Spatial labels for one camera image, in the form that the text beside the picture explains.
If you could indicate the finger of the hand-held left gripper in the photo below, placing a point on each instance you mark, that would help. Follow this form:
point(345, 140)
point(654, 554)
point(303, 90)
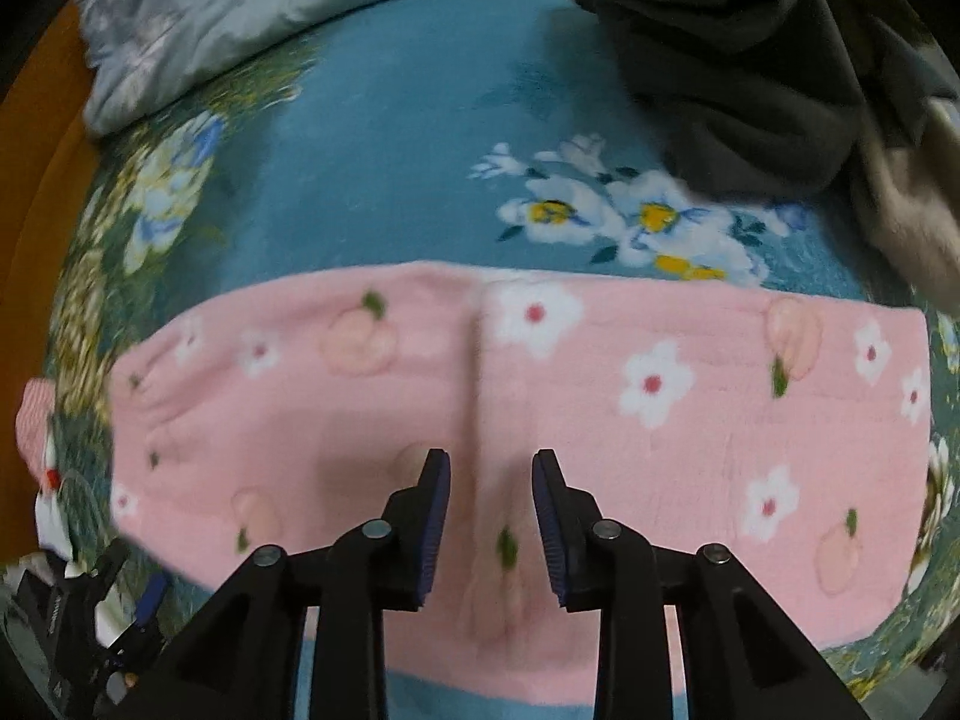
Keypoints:
point(109, 566)
point(152, 598)

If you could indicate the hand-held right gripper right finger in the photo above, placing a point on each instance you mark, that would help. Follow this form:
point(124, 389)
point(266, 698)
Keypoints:
point(546, 532)

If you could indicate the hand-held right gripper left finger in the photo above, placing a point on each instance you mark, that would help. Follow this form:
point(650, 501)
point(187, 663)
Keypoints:
point(433, 532)

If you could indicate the pink floral fleece pants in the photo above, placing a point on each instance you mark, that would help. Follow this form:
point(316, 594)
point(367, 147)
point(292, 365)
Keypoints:
point(675, 390)

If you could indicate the white and red plastic item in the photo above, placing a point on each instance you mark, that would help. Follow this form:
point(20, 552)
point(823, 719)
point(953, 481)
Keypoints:
point(49, 517)

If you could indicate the pink knitted cloth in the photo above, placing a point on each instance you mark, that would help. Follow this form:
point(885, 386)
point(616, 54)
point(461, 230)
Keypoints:
point(34, 412)

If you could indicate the orange wooden wardrobe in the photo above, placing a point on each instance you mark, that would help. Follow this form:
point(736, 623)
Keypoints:
point(37, 240)

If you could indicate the blue floral blanket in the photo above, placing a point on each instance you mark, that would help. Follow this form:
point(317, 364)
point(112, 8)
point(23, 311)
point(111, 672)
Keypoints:
point(390, 165)

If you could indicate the beige cloth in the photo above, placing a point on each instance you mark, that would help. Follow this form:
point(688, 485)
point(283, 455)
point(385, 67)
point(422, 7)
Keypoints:
point(915, 195)

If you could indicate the dark grey garment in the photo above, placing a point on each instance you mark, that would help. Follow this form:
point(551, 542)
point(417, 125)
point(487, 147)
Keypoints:
point(750, 75)

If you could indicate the grey floral quilt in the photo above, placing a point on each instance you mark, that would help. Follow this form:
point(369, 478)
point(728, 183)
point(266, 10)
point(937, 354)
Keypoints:
point(262, 0)

